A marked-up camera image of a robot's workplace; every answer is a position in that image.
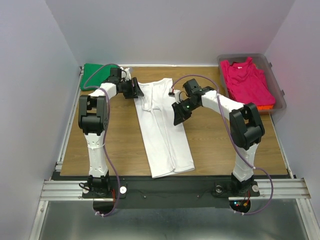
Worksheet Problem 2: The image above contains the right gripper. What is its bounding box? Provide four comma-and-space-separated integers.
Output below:
171, 98, 200, 126

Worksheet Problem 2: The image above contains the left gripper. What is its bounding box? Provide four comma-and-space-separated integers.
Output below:
120, 77, 144, 99

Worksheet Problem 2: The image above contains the white t shirt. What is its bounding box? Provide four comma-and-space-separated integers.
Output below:
134, 78, 195, 179

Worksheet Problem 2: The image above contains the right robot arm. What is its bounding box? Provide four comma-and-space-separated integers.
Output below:
168, 78, 265, 195

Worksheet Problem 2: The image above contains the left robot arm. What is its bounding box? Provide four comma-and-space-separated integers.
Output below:
78, 67, 144, 199

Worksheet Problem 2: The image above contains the folded green t shirt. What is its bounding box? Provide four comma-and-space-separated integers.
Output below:
79, 63, 121, 92

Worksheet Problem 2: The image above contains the pink t shirt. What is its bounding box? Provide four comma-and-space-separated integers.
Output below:
222, 57, 275, 106

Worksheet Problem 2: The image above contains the clear plastic bin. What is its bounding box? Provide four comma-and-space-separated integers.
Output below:
217, 53, 287, 115

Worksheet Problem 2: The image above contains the orange t shirt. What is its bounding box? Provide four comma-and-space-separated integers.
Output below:
257, 105, 274, 111

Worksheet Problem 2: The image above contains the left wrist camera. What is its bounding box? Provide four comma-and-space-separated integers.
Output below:
120, 67, 133, 82

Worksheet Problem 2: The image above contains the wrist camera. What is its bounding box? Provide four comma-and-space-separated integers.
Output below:
120, 67, 133, 82
168, 88, 182, 104

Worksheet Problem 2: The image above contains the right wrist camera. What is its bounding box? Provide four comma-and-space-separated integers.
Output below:
168, 88, 182, 104

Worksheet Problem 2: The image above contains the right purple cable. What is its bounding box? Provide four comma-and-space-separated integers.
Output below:
168, 74, 274, 216

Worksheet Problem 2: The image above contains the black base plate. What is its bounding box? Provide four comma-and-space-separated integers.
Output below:
49, 175, 261, 210

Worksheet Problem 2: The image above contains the aluminium rail frame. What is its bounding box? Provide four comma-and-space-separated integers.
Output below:
28, 66, 320, 240

